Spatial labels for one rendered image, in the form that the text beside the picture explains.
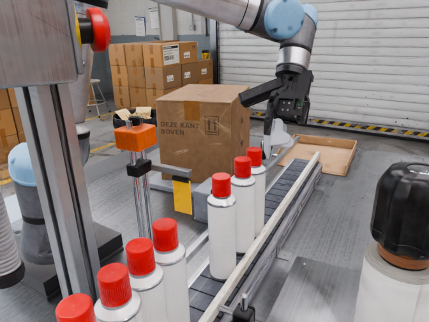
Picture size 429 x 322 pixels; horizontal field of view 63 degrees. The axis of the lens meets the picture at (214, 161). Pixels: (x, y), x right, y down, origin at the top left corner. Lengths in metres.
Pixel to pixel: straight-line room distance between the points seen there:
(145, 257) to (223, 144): 0.67
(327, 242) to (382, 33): 3.84
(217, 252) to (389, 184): 0.34
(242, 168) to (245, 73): 4.57
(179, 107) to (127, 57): 3.39
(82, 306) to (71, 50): 0.23
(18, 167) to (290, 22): 0.57
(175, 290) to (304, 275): 0.30
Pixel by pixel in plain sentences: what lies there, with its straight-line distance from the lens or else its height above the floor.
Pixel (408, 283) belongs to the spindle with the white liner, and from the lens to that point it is 0.45.
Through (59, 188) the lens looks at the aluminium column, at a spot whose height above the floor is 1.14.
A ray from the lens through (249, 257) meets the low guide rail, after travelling 0.69.
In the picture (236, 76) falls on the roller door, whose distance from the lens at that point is 5.28.
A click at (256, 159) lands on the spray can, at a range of 0.72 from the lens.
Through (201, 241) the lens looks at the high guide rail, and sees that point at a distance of 0.65.
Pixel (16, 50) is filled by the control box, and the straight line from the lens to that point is 0.31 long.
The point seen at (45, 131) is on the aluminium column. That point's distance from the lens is 0.47.
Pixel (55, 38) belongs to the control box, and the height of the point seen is 1.32.
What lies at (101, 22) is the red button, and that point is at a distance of 0.33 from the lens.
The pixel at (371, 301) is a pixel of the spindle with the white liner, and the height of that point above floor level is 1.02.
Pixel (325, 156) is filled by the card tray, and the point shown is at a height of 0.83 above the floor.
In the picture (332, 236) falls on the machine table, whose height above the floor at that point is 0.83.
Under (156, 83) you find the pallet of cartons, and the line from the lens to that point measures 4.18.
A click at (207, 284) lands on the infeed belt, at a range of 0.68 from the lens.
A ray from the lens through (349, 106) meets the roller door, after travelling 4.73.
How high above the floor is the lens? 1.33
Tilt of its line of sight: 21 degrees down
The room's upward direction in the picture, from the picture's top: 1 degrees counter-clockwise
